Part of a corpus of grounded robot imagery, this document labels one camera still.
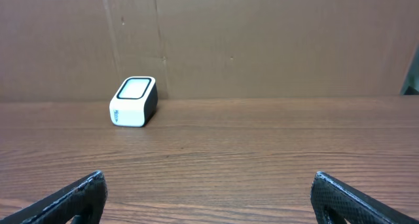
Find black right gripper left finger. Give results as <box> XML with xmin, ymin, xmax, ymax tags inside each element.
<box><xmin>1</xmin><ymin>170</ymin><xmax>107</xmax><ymax>224</ymax></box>

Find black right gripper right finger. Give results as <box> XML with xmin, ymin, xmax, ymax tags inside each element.
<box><xmin>310</xmin><ymin>172</ymin><xmax>418</xmax><ymax>224</ymax></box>

